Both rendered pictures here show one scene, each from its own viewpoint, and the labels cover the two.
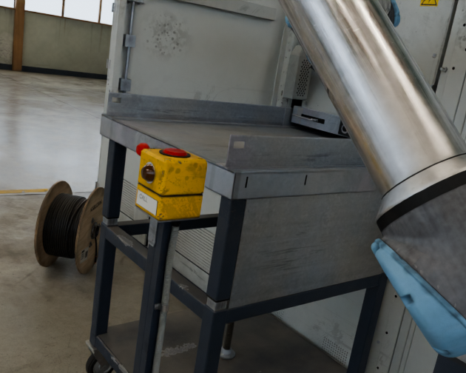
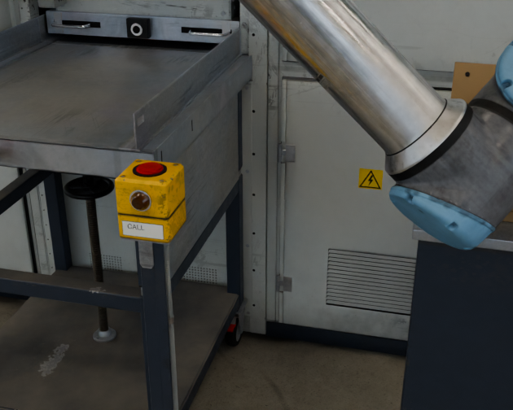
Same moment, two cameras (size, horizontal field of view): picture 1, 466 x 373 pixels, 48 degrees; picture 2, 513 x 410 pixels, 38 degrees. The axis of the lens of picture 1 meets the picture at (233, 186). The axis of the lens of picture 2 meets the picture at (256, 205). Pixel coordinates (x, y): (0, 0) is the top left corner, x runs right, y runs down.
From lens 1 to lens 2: 0.63 m
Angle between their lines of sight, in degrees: 35
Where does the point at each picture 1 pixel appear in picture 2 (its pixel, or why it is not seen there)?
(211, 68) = not seen: outside the picture
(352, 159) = (204, 79)
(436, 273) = (465, 201)
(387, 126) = (392, 101)
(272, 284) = (183, 243)
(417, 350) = (292, 237)
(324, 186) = (202, 122)
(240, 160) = (143, 135)
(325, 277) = (210, 210)
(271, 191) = (176, 153)
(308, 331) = not seen: hidden behind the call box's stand
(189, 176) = (177, 187)
